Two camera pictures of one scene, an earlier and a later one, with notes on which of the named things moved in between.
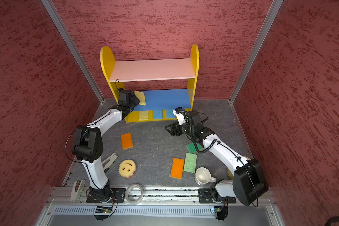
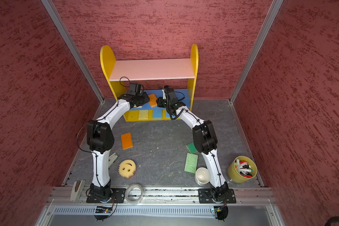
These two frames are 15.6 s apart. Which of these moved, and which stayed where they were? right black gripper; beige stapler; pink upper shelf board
Moved: right black gripper
Stayed: pink upper shelf board; beige stapler
